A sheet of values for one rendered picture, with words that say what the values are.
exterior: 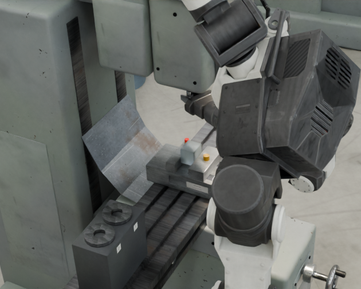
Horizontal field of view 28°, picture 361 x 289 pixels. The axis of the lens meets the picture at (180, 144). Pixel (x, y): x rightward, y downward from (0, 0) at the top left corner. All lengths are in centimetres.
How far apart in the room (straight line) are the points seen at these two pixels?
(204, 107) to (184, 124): 216
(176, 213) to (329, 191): 169
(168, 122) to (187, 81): 226
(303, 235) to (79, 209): 83
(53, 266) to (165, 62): 112
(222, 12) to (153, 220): 94
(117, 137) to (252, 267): 103
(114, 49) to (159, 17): 21
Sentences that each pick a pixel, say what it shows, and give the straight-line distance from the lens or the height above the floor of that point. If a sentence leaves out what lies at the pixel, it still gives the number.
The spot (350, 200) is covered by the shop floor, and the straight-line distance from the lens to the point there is 395.
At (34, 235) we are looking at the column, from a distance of 295.
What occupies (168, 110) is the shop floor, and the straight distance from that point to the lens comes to 462.
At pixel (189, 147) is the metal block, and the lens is 248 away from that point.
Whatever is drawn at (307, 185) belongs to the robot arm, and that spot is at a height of 113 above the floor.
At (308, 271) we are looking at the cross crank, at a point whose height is 63.
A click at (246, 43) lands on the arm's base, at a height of 172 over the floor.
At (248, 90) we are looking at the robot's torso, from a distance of 172.
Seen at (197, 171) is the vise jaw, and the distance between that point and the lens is 243.
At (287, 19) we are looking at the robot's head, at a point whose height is 167.
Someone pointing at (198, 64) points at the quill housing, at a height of 143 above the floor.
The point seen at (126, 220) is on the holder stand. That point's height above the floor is 110.
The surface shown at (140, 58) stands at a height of 141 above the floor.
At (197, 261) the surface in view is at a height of 65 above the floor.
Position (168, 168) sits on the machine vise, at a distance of 249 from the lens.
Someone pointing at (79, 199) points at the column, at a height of 82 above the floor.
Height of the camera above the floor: 251
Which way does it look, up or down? 36 degrees down
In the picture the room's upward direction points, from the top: 3 degrees counter-clockwise
